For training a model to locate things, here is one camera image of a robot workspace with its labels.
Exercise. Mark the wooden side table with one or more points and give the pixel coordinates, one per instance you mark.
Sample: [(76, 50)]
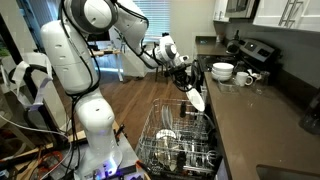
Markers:
[(106, 52)]

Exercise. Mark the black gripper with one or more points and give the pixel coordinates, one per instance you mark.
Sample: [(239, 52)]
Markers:
[(178, 72)]

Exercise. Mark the white upper cabinet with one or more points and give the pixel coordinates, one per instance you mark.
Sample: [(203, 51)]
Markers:
[(270, 13), (220, 10)]

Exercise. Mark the kitchen sink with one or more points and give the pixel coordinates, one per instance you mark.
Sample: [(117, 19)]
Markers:
[(286, 173)]

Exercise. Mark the dark kettle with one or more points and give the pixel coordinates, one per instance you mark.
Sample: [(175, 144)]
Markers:
[(233, 45)]

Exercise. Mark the black utensil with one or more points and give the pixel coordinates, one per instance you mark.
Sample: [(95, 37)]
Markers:
[(183, 109)]

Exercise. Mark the white dinner plate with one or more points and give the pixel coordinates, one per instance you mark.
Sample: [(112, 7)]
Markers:
[(196, 99), (164, 116)]

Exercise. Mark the white mug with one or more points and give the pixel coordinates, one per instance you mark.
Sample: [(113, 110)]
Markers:
[(241, 79)]

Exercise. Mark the tall clear glass jar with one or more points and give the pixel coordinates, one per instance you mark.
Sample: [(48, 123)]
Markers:
[(265, 78)]

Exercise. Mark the white window blinds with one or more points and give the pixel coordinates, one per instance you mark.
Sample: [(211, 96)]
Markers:
[(153, 16)]

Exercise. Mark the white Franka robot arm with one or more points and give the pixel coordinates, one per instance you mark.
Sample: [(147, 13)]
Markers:
[(96, 123)]

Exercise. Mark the black steel stove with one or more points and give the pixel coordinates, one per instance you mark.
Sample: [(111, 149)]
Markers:
[(256, 50)]

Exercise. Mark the white bowl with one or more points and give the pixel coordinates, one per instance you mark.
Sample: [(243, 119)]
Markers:
[(221, 73), (221, 78), (222, 66)]

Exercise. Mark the grey robot base platform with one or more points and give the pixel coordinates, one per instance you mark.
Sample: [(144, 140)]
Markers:
[(128, 153)]

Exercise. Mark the steel microwave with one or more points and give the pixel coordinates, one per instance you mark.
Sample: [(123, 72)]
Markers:
[(240, 8)]

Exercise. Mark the clear glass container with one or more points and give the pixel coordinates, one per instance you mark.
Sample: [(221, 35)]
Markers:
[(228, 87)]

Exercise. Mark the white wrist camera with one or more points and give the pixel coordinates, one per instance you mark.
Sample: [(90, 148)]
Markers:
[(184, 59)]

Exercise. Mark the black orange clamp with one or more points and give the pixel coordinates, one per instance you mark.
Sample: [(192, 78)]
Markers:
[(120, 130)]

